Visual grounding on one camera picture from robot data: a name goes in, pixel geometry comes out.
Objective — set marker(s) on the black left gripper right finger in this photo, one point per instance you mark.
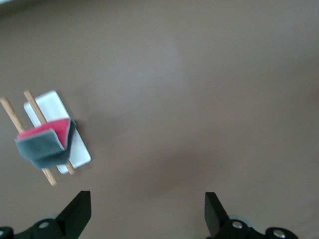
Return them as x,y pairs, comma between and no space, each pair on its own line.
219,224

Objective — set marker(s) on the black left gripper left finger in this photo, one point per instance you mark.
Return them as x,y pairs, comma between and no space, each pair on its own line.
72,219

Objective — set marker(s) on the pink and grey towel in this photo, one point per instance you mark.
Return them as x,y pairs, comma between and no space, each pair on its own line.
40,152

